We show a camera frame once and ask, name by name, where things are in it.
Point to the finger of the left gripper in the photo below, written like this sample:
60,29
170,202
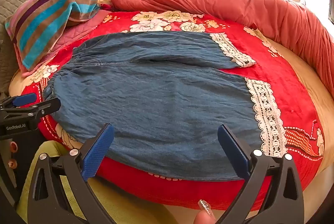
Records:
38,110
18,101

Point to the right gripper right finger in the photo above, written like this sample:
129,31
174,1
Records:
283,202

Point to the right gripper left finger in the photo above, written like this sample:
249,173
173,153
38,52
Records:
48,203

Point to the blue denim pants lace hem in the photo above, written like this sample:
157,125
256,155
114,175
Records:
166,94

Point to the right hand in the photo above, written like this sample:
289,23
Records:
205,215

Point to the beige mattress sheet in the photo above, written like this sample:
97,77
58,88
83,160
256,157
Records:
129,209

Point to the red floral blanket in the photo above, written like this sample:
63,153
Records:
298,113

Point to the striped colourful pillow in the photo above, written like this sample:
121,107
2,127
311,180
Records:
36,26

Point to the pink quilted pad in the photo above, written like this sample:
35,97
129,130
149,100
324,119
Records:
69,36

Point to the salmon red duvet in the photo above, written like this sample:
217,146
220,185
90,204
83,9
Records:
283,21

